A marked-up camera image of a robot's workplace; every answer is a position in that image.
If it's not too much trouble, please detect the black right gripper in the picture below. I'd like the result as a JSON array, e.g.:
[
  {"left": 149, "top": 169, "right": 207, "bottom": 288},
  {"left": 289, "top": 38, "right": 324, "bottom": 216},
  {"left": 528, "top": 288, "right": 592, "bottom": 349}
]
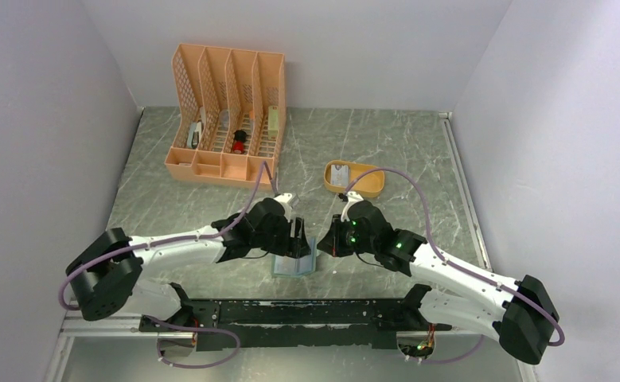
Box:
[{"left": 318, "top": 213, "right": 378, "bottom": 257}]

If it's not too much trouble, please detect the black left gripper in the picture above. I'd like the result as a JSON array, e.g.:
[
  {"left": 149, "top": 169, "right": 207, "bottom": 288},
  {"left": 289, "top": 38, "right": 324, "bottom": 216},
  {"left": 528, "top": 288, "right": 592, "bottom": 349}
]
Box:
[{"left": 252, "top": 215, "right": 311, "bottom": 258}]

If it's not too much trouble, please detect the green leather card holder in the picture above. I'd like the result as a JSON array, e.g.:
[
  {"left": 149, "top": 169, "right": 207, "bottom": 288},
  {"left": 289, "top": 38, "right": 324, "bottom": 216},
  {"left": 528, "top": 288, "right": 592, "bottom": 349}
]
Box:
[{"left": 271, "top": 237, "right": 317, "bottom": 278}]

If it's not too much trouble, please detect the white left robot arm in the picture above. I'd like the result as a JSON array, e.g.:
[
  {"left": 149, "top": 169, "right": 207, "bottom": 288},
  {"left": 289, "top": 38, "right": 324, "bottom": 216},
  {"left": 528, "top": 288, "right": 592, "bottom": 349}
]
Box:
[{"left": 63, "top": 194, "right": 312, "bottom": 331}]

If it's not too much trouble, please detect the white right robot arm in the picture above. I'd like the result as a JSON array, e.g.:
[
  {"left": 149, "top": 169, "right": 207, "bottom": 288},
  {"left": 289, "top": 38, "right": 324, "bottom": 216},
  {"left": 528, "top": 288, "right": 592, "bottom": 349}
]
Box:
[{"left": 318, "top": 201, "right": 560, "bottom": 364}]

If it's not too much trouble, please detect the grey credit card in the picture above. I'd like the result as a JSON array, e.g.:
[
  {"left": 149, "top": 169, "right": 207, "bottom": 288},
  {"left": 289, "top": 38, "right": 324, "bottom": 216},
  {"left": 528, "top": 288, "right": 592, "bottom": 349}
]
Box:
[{"left": 329, "top": 164, "right": 350, "bottom": 188}]

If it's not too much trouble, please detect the yellow oval tray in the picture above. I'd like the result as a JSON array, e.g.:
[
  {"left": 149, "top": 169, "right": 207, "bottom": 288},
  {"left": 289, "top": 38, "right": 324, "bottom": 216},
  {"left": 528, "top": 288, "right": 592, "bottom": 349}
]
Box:
[{"left": 324, "top": 160, "right": 385, "bottom": 198}]

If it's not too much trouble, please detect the red black stamp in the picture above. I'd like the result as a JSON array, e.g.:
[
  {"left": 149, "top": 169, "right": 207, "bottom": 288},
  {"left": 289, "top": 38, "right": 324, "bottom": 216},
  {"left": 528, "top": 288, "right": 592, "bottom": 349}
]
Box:
[{"left": 232, "top": 130, "right": 248, "bottom": 154}]

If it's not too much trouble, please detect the pale green eraser box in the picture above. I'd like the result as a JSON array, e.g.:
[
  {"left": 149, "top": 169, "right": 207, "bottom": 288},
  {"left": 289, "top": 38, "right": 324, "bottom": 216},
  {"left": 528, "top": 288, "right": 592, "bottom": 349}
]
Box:
[{"left": 267, "top": 106, "right": 280, "bottom": 140}]

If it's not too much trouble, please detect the grey white utility knife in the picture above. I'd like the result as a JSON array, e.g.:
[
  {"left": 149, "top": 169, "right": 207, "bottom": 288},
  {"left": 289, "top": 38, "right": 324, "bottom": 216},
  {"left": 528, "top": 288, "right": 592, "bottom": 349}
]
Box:
[{"left": 186, "top": 120, "right": 203, "bottom": 150}]

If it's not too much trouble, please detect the orange plastic desk organizer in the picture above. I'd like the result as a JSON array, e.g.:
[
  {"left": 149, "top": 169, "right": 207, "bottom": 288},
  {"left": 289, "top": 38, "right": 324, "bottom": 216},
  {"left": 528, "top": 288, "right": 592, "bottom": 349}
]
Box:
[{"left": 165, "top": 44, "right": 287, "bottom": 189}]

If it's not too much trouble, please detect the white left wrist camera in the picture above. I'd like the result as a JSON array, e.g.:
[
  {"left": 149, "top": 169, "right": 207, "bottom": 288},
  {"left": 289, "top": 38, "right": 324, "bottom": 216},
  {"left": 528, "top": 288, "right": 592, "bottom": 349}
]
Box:
[{"left": 274, "top": 193, "right": 299, "bottom": 209}]

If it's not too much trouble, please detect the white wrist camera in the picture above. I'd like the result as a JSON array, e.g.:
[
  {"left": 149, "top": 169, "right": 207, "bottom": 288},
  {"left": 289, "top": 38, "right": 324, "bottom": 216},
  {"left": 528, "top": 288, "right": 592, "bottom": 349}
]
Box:
[
  {"left": 340, "top": 191, "right": 364, "bottom": 222},
  {"left": 274, "top": 193, "right": 299, "bottom": 209}
]

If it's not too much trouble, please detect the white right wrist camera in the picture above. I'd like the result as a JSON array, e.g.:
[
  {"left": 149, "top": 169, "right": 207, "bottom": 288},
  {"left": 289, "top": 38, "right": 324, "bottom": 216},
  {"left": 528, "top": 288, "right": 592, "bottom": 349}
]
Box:
[{"left": 340, "top": 191, "right": 364, "bottom": 222}]

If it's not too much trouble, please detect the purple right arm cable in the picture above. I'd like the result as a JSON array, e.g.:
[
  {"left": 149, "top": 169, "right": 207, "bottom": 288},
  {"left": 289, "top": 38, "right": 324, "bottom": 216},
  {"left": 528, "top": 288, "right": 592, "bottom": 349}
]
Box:
[{"left": 337, "top": 167, "right": 566, "bottom": 364}]

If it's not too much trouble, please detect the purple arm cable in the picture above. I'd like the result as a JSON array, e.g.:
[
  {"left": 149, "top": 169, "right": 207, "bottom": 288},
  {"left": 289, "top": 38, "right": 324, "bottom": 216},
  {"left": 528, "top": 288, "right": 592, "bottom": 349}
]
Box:
[
  {"left": 337, "top": 167, "right": 566, "bottom": 364},
  {"left": 59, "top": 161, "right": 280, "bottom": 369}
]

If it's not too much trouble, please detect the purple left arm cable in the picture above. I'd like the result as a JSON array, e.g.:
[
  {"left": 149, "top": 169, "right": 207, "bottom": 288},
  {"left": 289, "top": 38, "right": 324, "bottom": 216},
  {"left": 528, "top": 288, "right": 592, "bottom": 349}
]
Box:
[{"left": 59, "top": 161, "right": 280, "bottom": 369}]

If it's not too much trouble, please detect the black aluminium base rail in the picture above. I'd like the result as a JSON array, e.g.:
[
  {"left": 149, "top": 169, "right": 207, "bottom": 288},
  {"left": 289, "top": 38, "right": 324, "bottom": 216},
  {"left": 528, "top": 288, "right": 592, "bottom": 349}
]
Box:
[{"left": 59, "top": 298, "right": 524, "bottom": 352}]

